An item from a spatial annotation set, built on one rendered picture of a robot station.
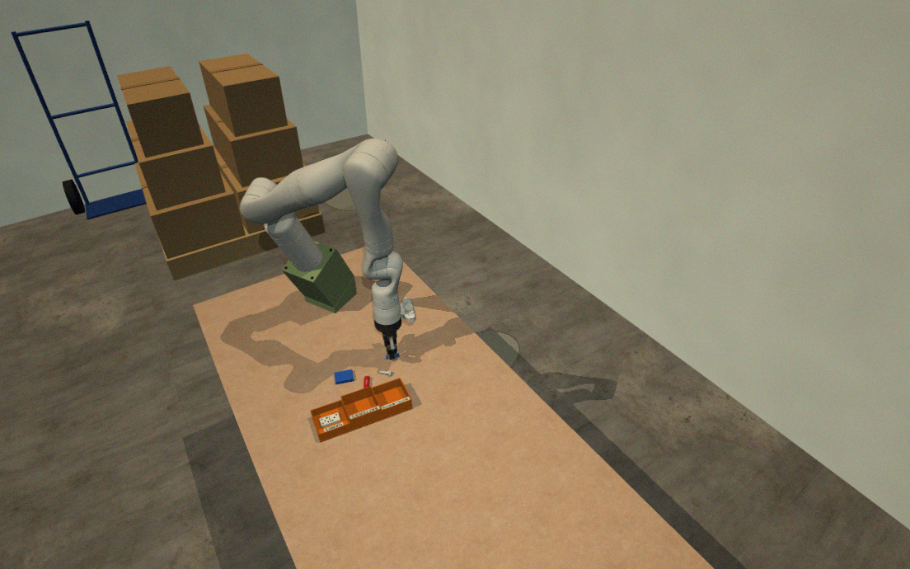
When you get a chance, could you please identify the blue rectangular block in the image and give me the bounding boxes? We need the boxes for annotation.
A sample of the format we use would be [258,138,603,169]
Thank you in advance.
[335,369,354,384]

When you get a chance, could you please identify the white domino tile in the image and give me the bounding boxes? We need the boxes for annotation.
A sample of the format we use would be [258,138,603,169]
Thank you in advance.
[319,412,340,427]

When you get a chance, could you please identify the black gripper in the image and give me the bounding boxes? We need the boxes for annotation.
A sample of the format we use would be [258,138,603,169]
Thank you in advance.
[374,318,401,360]

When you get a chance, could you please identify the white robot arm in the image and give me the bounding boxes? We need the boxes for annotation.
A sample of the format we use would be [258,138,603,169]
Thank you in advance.
[240,139,416,325]

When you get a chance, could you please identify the orange three-compartment bin rack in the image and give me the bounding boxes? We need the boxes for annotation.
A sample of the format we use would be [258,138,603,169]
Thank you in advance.
[312,378,413,442]

